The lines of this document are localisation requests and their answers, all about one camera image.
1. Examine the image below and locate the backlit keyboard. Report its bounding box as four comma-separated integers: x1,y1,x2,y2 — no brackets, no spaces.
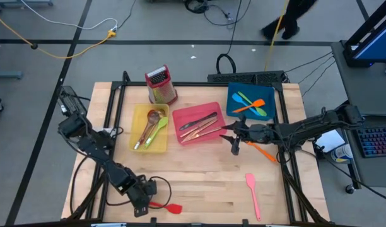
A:
353,125,386,158

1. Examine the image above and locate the green silicone spoon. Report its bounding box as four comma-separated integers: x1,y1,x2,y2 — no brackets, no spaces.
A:
144,117,168,149

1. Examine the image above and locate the pink plastic bin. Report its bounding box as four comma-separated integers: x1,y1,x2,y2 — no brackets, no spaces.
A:
172,101,228,146

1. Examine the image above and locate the grey desk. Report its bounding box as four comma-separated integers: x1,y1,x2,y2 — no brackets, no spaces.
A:
330,40,386,117

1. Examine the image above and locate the red silicone spatula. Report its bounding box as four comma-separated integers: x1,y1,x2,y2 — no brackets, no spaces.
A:
148,201,183,215

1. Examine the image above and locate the white blue canister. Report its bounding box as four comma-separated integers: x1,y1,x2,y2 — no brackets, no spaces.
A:
330,144,354,164

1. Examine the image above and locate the black cable coil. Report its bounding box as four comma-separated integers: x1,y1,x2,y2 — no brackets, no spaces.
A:
183,0,209,14

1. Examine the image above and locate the yellow plastic bin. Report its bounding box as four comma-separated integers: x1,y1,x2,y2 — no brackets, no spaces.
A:
129,103,170,154

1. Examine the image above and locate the yellow hanging cable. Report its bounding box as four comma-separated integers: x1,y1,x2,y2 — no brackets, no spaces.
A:
264,0,290,72

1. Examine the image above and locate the black hanging cable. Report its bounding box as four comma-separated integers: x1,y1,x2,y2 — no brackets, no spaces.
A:
215,0,244,75

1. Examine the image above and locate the black table knife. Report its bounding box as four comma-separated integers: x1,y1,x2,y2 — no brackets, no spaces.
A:
178,111,218,131

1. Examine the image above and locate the green silicone spatula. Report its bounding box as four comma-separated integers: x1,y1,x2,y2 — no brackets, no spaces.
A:
237,91,268,117

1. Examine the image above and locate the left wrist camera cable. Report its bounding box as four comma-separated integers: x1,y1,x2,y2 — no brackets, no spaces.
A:
105,175,173,207

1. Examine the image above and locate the grey keyboard table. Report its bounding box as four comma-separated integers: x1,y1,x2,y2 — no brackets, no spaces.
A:
340,115,386,189

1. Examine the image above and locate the blue silicone spatula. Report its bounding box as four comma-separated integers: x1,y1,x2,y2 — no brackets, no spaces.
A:
231,92,260,116

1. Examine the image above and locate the orange utensil edge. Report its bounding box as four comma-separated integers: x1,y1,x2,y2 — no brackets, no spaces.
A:
142,108,167,148

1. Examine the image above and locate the dark wooden spoon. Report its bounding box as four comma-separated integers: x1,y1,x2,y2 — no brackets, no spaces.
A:
133,110,161,150

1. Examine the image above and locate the orange silicone spatula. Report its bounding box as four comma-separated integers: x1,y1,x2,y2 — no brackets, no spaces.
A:
245,141,278,163
232,98,266,114

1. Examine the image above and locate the computer monitor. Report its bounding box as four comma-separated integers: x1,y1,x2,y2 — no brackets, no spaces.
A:
342,0,386,67

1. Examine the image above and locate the black power strip box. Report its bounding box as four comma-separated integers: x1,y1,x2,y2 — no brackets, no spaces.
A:
207,70,288,84

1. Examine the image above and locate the thin black cable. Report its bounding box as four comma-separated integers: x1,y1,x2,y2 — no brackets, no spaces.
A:
301,60,336,97
284,52,334,73
298,55,334,84

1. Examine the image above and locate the black aluminium table frame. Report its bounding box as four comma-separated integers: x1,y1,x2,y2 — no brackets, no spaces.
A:
62,71,331,227

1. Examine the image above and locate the black arm base box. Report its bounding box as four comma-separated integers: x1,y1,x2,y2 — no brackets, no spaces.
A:
56,85,88,117

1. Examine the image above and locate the blue plastic bin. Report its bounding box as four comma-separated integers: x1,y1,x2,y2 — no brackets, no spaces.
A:
226,82,277,122

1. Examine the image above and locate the person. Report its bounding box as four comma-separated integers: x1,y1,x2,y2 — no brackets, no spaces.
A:
260,0,319,41

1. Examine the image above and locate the box grater red handle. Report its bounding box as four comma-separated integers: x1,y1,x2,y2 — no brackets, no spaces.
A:
144,64,178,107

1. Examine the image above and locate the grey furniture base bar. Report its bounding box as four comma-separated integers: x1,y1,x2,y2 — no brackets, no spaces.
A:
0,71,23,79
0,0,54,9

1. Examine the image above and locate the pink silicone spatula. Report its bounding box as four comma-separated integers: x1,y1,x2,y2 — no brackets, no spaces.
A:
245,173,262,222

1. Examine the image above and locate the white cable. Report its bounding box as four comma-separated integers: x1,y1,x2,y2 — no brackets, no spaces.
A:
21,0,119,32

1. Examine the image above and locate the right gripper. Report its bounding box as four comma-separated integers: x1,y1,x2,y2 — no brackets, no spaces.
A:
219,115,274,155

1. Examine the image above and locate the yellow extension cable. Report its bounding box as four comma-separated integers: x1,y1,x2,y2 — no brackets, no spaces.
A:
0,11,117,60

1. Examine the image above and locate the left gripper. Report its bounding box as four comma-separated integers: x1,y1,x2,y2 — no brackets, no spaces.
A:
126,178,158,218

